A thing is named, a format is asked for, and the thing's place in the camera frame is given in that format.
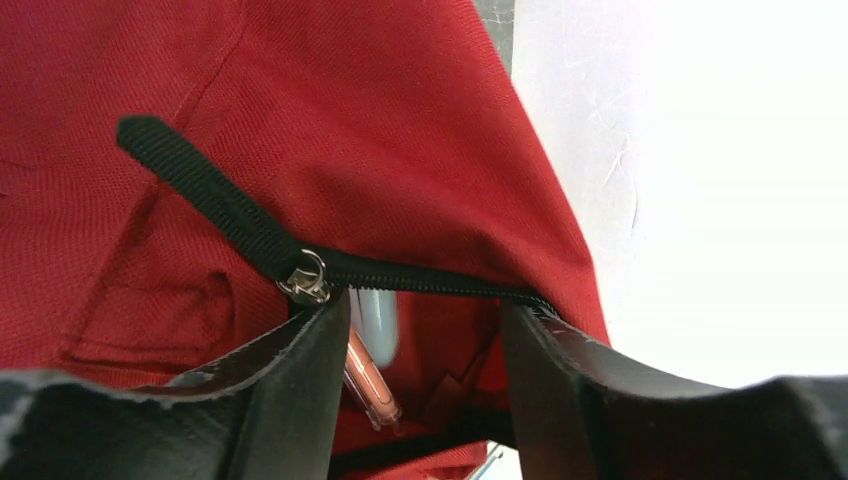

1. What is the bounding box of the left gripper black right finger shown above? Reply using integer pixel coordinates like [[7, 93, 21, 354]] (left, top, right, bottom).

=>
[[501, 303, 847, 479]]

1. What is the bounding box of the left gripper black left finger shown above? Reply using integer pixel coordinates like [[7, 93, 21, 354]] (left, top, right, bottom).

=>
[[1, 293, 349, 479]]

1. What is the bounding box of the red pencil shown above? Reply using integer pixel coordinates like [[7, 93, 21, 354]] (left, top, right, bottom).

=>
[[344, 327, 402, 431]]

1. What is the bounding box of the light blue highlighter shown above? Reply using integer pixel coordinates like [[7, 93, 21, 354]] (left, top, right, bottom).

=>
[[349, 289, 399, 369]]

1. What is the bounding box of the red backpack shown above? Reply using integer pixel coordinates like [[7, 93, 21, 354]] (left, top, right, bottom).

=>
[[1, 1, 606, 479]]

